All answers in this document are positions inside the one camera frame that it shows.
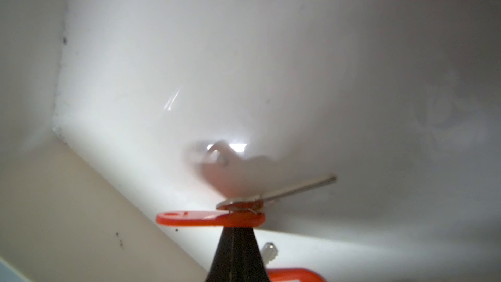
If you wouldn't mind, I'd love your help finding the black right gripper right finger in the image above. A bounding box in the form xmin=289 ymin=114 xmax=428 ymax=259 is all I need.
xmin=237 ymin=228 xmax=270 ymax=282

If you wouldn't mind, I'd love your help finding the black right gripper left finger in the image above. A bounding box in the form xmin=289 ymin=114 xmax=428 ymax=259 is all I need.
xmin=205 ymin=227 xmax=237 ymax=282

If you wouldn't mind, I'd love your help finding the red tagged key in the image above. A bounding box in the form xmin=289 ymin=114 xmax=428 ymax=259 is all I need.
xmin=155 ymin=175 xmax=337 ymax=228

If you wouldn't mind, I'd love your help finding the white drawer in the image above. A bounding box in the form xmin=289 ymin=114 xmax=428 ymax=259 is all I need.
xmin=1 ymin=0 xmax=500 ymax=281

